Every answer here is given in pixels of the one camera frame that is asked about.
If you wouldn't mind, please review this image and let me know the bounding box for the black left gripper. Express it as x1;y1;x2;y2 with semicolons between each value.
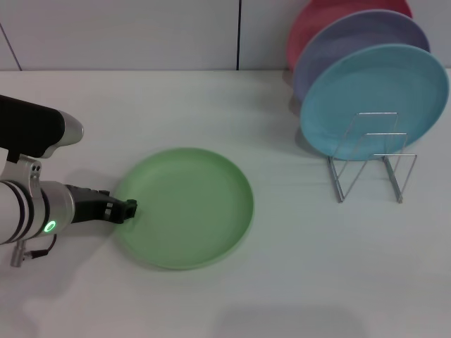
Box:
65;184;139;225

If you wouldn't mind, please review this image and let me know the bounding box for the green plate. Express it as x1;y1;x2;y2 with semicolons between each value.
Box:
113;147;255;272

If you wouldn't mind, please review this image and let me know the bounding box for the red plate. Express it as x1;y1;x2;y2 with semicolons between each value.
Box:
285;0;414;72

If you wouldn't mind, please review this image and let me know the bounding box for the blue plate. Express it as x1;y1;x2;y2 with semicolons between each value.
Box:
299;44;450;163

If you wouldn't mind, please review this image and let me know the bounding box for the purple plate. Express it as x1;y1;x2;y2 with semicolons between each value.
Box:
293;9;431;104

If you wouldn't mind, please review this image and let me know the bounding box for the left arm connector cable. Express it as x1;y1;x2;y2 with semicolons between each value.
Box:
10;233;58;268

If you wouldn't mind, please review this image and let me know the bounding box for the silver wire plate rack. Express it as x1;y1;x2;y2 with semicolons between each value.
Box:
327;112;419;204

